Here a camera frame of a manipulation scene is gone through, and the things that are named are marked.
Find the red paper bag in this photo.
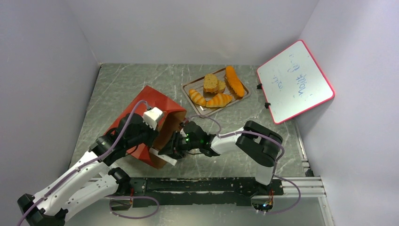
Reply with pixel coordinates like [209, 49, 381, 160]
[109, 86, 187, 169]

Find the metal tongs white handle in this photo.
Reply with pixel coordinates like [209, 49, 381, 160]
[149, 148, 177, 166]

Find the small striped fake bread roll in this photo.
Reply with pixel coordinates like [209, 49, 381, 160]
[189, 89, 207, 107]

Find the fake croissant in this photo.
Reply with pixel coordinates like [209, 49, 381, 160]
[206, 93, 233, 108]

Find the fake bread piece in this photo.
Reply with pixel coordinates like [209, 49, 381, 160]
[203, 73, 219, 94]

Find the round fake bread slice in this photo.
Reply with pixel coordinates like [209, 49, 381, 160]
[217, 80, 226, 93]

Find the long orange fake bread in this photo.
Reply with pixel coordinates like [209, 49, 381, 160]
[225, 65, 245, 98]

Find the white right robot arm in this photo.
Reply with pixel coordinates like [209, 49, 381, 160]
[158, 121, 283, 195]

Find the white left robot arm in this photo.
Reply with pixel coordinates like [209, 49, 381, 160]
[17, 108, 163, 226]

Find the silver metal tray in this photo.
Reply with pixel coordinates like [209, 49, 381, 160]
[181, 65, 251, 116]

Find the pink framed whiteboard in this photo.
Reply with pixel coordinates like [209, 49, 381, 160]
[257, 40, 335, 124]

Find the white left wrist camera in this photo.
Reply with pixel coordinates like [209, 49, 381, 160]
[143, 107, 164, 130]

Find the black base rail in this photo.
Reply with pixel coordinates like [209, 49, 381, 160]
[112, 177, 284, 208]

